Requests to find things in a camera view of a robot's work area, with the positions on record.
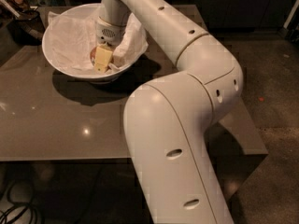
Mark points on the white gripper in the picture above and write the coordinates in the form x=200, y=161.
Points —
x=109, y=34

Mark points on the red apple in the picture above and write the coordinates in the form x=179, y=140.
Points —
x=92, y=55

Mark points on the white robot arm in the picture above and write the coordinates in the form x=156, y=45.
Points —
x=165, y=119

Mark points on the white bowl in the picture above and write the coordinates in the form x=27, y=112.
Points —
x=71, y=36

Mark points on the white paper liner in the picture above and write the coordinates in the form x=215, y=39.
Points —
x=81, y=43

